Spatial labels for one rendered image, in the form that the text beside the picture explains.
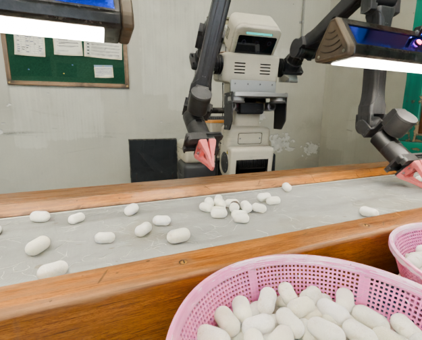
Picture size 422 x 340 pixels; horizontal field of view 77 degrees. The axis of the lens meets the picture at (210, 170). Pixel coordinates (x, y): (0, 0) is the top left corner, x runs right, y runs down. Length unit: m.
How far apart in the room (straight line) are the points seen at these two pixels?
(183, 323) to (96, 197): 0.44
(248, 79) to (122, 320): 1.12
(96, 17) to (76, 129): 2.27
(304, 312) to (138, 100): 2.40
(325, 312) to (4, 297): 0.32
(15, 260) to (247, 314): 0.32
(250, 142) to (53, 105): 1.84
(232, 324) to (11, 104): 2.59
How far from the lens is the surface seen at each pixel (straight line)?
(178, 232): 0.43
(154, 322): 0.34
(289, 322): 0.30
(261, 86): 1.28
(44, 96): 2.67
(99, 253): 0.44
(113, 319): 0.32
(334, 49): 0.57
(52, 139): 2.66
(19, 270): 0.44
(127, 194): 0.65
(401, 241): 0.50
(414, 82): 1.39
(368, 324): 0.34
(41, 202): 0.67
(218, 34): 0.81
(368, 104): 0.98
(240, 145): 1.27
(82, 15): 0.38
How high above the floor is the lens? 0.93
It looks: 11 degrees down
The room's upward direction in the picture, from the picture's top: straight up
